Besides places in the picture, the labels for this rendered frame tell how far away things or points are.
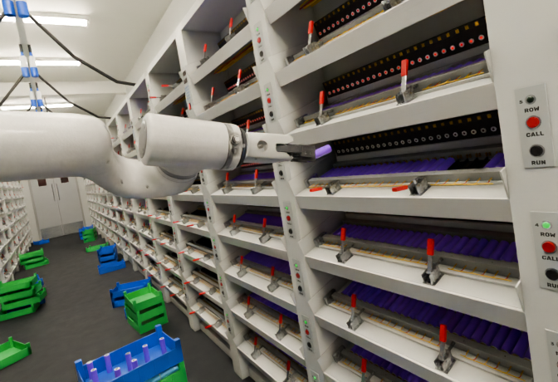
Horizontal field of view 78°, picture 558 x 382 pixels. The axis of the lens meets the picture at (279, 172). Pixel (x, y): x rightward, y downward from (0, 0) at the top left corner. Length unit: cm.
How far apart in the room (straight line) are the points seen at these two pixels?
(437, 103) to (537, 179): 21
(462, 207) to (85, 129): 63
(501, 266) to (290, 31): 86
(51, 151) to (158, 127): 14
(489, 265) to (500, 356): 19
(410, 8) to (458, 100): 20
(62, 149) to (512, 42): 66
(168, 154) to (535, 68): 56
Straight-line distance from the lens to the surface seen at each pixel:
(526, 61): 65
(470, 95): 68
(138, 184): 62
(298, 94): 113
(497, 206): 69
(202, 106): 172
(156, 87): 243
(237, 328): 187
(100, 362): 154
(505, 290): 78
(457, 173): 76
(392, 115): 77
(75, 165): 53
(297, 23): 121
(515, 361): 88
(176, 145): 56
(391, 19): 79
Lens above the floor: 106
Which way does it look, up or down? 3 degrees down
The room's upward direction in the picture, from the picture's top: 9 degrees counter-clockwise
